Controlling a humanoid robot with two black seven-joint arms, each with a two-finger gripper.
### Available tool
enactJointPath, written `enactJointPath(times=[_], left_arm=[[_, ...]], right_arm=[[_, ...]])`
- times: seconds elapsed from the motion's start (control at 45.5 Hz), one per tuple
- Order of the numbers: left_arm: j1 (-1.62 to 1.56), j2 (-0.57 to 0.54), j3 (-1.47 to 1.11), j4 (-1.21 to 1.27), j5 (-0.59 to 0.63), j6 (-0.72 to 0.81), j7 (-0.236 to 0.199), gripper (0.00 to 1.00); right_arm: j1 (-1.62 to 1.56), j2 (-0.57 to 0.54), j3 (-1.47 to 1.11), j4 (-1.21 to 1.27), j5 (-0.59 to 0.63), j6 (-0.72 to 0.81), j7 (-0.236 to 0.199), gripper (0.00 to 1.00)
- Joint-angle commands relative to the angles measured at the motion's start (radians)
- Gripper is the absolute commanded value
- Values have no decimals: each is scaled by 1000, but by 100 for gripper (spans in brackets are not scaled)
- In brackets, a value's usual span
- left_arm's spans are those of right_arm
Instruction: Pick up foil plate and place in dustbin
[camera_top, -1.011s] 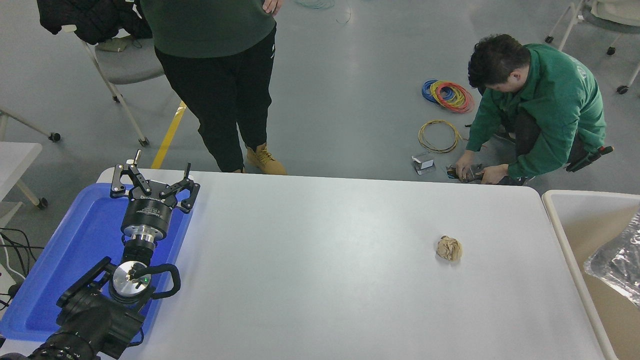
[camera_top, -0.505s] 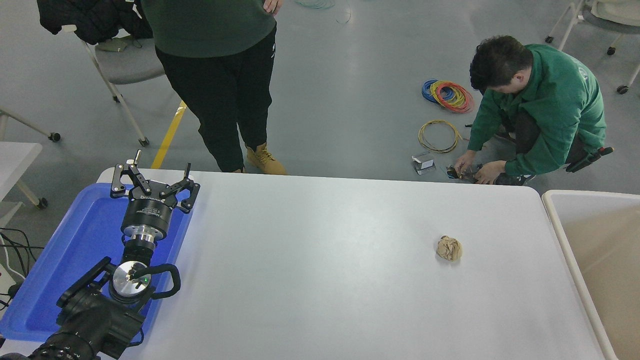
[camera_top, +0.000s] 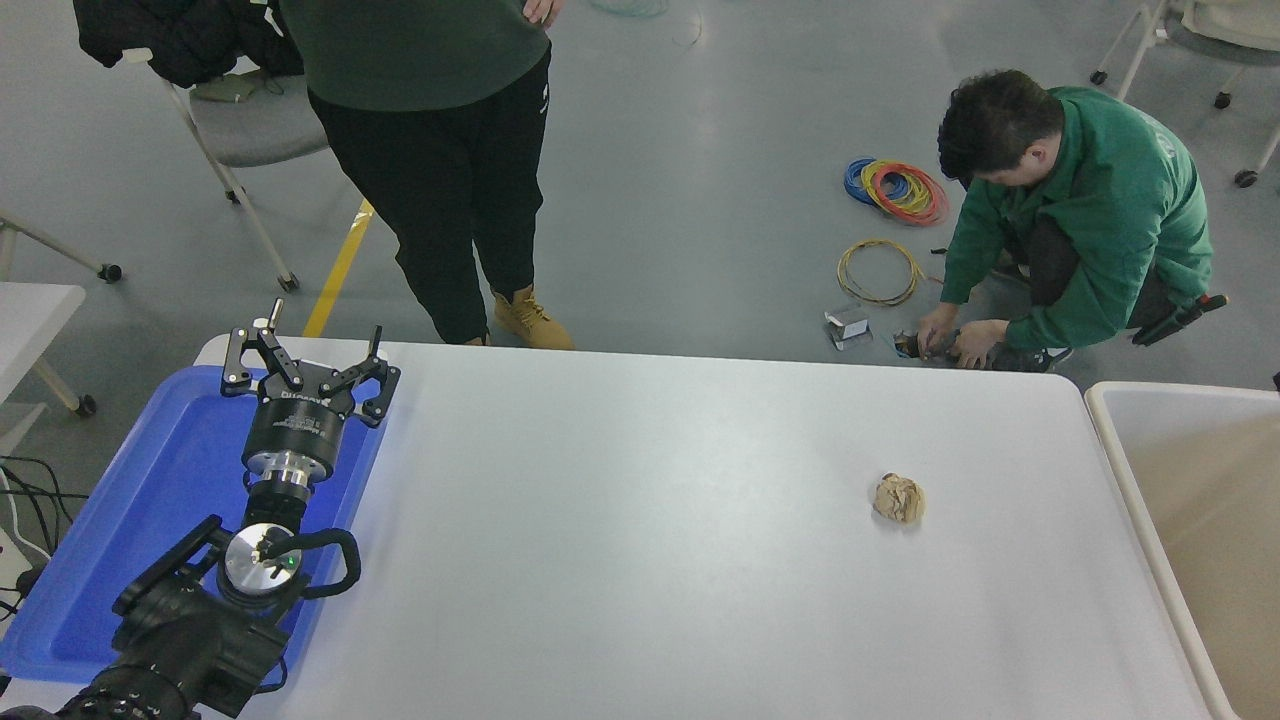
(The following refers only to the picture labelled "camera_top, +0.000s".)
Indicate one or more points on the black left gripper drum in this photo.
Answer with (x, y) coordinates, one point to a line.
(298, 425)

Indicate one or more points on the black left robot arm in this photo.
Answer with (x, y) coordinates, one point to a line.
(190, 640)

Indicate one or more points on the standing person's left hand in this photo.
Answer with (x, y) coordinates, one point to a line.
(542, 10)

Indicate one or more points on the crouching person's right hand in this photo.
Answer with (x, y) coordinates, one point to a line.
(938, 330)

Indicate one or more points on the crouching person's left hand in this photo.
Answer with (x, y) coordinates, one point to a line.
(980, 342)

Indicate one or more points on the blue plastic tray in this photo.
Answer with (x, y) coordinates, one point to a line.
(150, 500)

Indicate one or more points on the grey seat folding chair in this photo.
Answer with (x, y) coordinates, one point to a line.
(255, 125)

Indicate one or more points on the standing person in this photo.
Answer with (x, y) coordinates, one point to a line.
(430, 150)

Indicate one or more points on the white side table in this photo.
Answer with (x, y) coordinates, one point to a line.
(30, 330)

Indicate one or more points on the black jacket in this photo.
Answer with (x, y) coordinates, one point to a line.
(170, 35)

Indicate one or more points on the small grey box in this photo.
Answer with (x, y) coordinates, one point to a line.
(846, 326)

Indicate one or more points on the crumpled tan paper ball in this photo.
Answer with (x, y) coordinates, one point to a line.
(898, 498)

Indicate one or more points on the crouching person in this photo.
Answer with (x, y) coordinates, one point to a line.
(1100, 200)

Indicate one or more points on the black red-tipped tool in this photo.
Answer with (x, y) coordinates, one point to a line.
(1180, 320)

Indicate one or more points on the large pale bin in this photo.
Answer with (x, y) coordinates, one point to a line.
(1210, 520)

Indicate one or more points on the white caster leg frame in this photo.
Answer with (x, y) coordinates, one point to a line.
(60, 250)

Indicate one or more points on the white frame wheeled chair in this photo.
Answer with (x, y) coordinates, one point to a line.
(1200, 35)

